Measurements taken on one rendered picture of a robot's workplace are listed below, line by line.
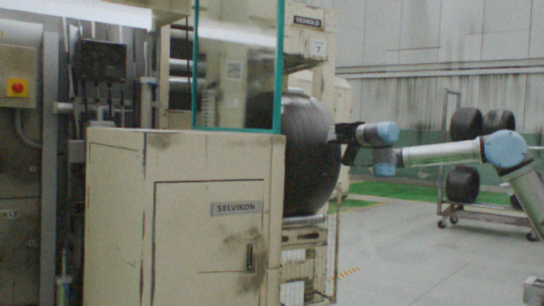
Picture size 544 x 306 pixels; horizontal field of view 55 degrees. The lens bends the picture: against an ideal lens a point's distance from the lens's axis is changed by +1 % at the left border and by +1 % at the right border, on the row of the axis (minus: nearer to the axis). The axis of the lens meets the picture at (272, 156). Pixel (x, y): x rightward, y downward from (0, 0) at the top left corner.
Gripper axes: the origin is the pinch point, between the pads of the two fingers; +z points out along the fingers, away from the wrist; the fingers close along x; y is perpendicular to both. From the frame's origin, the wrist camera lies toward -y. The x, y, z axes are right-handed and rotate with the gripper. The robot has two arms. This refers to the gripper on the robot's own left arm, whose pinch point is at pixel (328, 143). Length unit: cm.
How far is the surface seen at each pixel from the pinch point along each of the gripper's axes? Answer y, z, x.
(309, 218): -31.3, 15.4, -1.8
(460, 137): 38, 286, -460
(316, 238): -39.7, 14.6, -5.0
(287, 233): -36.5, 13.6, 10.9
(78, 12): 44, 23, 91
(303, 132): 4.3, 2.0, 11.0
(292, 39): 53, 41, -12
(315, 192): -19.6, 5.9, 2.3
